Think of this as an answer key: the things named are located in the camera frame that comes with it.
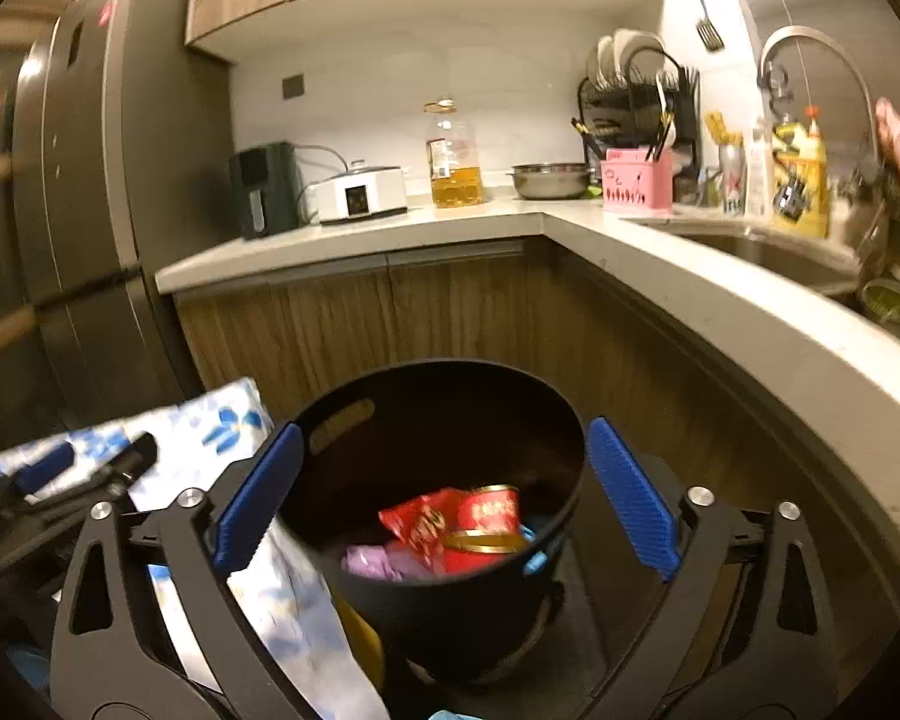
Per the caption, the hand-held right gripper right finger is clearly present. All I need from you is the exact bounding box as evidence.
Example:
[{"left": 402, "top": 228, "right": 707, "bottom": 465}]
[{"left": 577, "top": 418, "right": 845, "bottom": 720}]

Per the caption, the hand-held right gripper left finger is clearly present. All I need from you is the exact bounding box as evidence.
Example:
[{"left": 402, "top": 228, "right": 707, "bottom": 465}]
[{"left": 49, "top": 421, "right": 316, "bottom": 720}]

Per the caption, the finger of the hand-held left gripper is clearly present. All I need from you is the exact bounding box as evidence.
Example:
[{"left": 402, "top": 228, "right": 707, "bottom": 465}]
[
  {"left": 0, "top": 441, "right": 76, "bottom": 500},
  {"left": 75, "top": 431, "right": 160, "bottom": 492}
]

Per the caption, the purple glove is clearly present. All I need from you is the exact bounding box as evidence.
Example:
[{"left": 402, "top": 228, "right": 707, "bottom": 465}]
[{"left": 343, "top": 540, "right": 425, "bottom": 582}]

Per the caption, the red snack bag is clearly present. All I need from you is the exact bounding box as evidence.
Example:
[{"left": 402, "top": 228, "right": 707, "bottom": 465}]
[{"left": 379, "top": 486, "right": 470, "bottom": 577}]

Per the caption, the black trash bin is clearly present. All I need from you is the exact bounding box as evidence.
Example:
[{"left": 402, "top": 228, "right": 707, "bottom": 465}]
[{"left": 277, "top": 358, "right": 587, "bottom": 683}]

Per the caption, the blue floral tablecloth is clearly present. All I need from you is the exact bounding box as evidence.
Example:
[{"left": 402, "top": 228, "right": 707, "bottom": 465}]
[{"left": 0, "top": 376, "right": 391, "bottom": 720}]

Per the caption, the yellow plastic object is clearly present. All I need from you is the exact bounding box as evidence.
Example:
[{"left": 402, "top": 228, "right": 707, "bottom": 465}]
[{"left": 334, "top": 596, "right": 387, "bottom": 691}]

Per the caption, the white stone countertop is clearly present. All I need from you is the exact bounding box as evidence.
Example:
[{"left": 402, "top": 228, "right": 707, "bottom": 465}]
[{"left": 154, "top": 202, "right": 900, "bottom": 616}]

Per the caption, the wooden lower cabinet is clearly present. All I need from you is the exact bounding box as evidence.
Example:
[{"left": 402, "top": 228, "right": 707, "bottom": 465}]
[{"left": 172, "top": 236, "right": 871, "bottom": 691}]

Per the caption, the dark grey refrigerator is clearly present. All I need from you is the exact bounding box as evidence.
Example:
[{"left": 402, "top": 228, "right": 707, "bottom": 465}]
[{"left": 11, "top": 0, "right": 233, "bottom": 428}]

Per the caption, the steel kitchen sink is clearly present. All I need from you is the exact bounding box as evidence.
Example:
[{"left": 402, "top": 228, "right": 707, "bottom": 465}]
[{"left": 671, "top": 229, "right": 900, "bottom": 331}]

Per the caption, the black air fryer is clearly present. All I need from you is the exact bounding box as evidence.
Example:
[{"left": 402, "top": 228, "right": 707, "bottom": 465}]
[{"left": 229, "top": 141, "right": 301, "bottom": 239}]

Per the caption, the pink utensil holder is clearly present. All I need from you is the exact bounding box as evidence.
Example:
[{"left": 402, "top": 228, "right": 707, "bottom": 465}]
[{"left": 600, "top": 148, "right": 674, "bottom": 215}]

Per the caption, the white electric cooker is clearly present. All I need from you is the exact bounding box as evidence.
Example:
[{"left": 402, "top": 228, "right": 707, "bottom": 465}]
[{"left": 300, "top": 160, "right": 410, "bottom": 226}]

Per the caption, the steel basin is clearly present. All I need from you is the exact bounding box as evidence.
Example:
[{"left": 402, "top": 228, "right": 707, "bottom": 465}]
[{"left": 506, "top": 163, "right": 593, "bottom": 201}]

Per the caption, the beer can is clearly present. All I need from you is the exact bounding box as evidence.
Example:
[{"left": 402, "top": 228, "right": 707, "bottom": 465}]
[{"left": 718, "top": 141, "right": 747, "bottom": 215}]

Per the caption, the white plastic bottle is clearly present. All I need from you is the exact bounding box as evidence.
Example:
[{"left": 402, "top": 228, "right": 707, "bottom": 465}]
[{"left": 742, "top": 118, "right": 772, "bottom": 217}]

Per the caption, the cooking oil bottle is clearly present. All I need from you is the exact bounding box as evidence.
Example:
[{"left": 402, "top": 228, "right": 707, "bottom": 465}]
[{"left": 422, "top": 97, "right": 485, "bottom": 209}]

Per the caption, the yellow detergent bottle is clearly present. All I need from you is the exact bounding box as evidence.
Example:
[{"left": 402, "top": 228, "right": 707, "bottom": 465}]
[{"left": 771, "top": 106, "right": 830, "bottom": 237}]

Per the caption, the black dish rack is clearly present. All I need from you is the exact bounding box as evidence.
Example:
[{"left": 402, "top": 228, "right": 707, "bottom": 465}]
[{"left": 576, "top": 45, "right": 702, "bottom": 181}]

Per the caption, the hanging metal spatula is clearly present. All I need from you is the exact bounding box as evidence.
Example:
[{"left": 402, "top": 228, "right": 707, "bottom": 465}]
[{"left": 681, "top": 0, "right": 725, "bottom": 53}]

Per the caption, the steel kitchen faucet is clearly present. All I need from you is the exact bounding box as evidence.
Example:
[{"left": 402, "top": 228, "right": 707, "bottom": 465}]
[{"left": 756, "top": 25, "right": 882, "bottom": 166}]

